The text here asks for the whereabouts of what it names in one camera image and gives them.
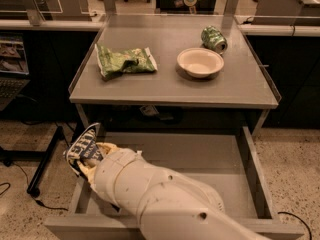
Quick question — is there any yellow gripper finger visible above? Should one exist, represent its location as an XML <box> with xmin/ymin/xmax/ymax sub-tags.
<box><xmin>84</xmin><ymin>142</ymin><xmax>119</xmax><ymax>166</ymax></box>
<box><xmin>80</xmin><ymin>165</ymin><xmax>96</xmax><ymax>184</ymax></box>

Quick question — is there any blue kettle chip bag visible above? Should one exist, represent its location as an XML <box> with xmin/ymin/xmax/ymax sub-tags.
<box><xmin>63</xmin><ymin>123</ymin><xmax>100</xmax><ymax>179</ymax></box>

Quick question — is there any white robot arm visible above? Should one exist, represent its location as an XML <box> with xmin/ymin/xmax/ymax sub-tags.
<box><xmin>80</xmin><ymin>144</ymin><xmax>270</xmax><ymax>240</ymax></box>

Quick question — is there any green chip bag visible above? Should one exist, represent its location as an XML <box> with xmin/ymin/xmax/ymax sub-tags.
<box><xmin>95</xmin><ymin>44</ymin><xmax>158</xmax><ymax>78</ymax></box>

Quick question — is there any grey cabinet counter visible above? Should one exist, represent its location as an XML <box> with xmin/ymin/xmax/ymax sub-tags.
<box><xmin>69</xmin><ymin>14</ymin><xmax>280</xmax><ymax>131</ymax></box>

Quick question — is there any grey open drawer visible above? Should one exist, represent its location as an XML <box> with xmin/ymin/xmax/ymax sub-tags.
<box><xmin>45</xmin><ymin>128</ymin><xmax>304</xmax><ymax>240</ymax></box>

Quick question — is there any black stand leg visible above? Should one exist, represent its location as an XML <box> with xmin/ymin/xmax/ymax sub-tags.
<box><xmin>27</xmin><ymin>126</ymin><xmax>63</xmax><ymax>198</ymax></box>

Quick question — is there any laptop computer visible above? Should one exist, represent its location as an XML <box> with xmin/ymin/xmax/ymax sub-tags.
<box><xmin>0</xmin><ymin>32</ymin><xmax>30</xmax><ymax>111</ymax></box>

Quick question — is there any white bowl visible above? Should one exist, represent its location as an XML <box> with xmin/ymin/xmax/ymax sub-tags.
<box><xmin>177</xmin><ymin>48</ymin><xmax>224</xmax><ymax>78</ymax></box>

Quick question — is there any green soda can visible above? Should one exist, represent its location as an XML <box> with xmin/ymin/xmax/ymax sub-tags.
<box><xmin>201</xmin><ymin>26</ymin><xmax>228</xmax><ymax>55</ymax></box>

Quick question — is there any black floor cable left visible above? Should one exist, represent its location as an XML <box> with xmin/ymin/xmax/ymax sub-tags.
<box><xmin>0</xmin><ymin>162</ymin><xmax>69</xmax><ymax>212</ymax></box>

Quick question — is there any black floor cable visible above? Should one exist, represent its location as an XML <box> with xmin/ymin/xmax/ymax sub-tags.
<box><xmin>277</xmin><ymin>211</ymin><xmax>313</xmax><ymax>240</ymax></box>
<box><xmin>0</xmin><ymin>162</ymin><xmax>69</xmax><ymax>212</ymax></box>

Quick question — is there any black floor cable right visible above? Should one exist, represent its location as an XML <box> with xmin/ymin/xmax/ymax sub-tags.
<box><xmin>277</xmin><ymin>211</ymin><xmax>313</xmax><ymax>240</ymax></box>

